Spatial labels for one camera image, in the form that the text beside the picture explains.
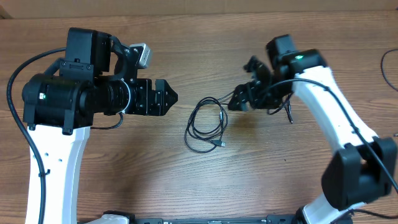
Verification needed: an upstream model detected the black cable bundle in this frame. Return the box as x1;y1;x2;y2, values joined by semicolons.
184;90;237;154

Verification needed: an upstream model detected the separated black cable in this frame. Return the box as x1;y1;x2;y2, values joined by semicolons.
380;48;398;93

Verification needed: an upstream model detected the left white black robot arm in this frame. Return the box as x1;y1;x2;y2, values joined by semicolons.
22;28;178;223

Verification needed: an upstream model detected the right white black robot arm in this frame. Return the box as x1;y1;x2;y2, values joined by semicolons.
228;35;397;223

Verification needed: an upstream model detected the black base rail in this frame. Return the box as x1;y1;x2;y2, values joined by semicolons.
78;210;305;224

